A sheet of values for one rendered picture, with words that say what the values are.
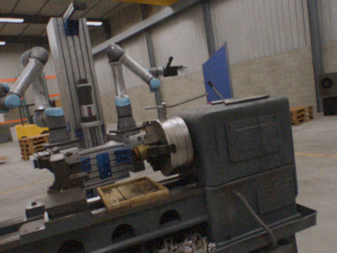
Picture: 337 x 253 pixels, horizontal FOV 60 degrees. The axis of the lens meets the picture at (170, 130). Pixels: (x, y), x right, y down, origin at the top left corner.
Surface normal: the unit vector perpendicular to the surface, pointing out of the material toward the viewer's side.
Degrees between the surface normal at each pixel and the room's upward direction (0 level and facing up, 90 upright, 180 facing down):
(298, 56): 90
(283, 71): 90
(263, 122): 90
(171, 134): 59
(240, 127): 90
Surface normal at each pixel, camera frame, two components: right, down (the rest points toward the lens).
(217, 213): 0.36, 0.05
